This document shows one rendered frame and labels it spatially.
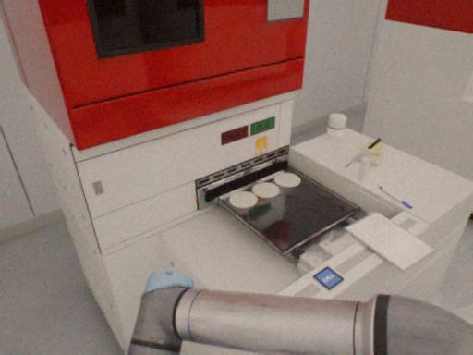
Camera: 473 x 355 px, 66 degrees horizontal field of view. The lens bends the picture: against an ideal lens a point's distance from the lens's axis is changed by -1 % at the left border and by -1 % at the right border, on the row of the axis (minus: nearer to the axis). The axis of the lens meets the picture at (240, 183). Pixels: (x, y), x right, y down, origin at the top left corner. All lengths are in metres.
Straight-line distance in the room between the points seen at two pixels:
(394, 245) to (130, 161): 0.80
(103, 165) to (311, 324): 0.81
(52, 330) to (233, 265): 1.30
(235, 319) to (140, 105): 0.69
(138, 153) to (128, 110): 0.17
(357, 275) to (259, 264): 0.33
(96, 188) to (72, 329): 1.21
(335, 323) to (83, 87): 0.77
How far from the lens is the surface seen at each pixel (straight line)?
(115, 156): 1.12
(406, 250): 1.11
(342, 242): 1.21
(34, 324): 2.32
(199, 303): 0.53
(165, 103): 1.07
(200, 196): 1.32
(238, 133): 1.32
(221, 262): 1.19
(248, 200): 1.31
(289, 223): 1.22
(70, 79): 0.96
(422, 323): 0.43
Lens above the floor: 1.67
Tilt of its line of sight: 33 degrees down
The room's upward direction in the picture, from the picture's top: straight up
